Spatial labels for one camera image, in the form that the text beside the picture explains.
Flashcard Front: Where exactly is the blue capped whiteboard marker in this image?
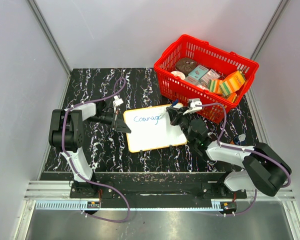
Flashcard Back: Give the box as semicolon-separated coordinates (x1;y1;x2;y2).
159;99;179;119

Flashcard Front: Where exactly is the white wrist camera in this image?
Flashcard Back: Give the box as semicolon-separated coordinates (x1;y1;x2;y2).
112;95;124;107
183;98;203;115

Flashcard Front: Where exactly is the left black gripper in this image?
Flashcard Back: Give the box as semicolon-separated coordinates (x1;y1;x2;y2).
89;110;132;134

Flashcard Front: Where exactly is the aluminium frame rail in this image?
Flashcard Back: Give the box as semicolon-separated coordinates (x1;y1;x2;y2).
24;180;295;214

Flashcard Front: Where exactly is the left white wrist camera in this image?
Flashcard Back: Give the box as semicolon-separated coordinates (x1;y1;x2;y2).
112;95;124;107

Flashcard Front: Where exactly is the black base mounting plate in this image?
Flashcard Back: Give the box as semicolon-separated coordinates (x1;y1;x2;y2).
64;171;248;201

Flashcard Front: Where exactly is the pink white carton box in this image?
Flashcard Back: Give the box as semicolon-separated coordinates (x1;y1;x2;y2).
199;69;220;86

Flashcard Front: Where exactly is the brown chocolate muffin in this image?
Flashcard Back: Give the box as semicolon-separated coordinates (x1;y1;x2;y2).
175;57;197;75

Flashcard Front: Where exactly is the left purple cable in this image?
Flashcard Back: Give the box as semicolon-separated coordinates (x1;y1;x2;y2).
59;77;131;223

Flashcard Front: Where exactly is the yellow green sponge pack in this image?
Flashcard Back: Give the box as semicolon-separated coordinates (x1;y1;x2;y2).
207;79;228;97

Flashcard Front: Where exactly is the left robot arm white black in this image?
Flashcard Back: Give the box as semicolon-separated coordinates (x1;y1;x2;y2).
48;95;132;198

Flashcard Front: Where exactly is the red plastic shopping basket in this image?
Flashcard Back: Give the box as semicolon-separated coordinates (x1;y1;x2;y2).
154;34;259;123

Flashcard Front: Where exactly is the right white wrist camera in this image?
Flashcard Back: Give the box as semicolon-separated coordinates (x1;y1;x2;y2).
183;98;203;115

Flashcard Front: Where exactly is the orange sponge pack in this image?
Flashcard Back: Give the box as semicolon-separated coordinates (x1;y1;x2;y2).
222;70;246;92

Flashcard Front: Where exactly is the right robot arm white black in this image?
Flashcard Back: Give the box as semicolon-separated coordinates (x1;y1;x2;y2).
166;106;292;198

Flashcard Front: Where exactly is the yellow framed whiteboard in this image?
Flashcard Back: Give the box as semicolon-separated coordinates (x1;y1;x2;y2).
123;104;188;153

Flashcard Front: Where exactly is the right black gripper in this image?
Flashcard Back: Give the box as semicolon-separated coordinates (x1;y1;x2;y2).
168;106;195;145

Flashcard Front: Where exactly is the teal small carton box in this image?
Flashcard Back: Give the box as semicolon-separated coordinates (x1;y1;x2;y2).
188;64;209;80

